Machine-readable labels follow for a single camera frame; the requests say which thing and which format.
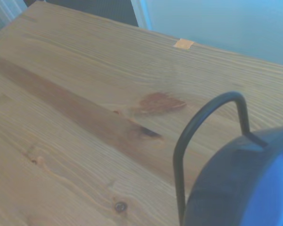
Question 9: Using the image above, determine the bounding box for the tan masking tape piece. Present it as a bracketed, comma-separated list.
[173, 38, 195, 49]

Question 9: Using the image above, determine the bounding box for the dark panel behind table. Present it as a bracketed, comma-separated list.
[23, 0, 139, 27]

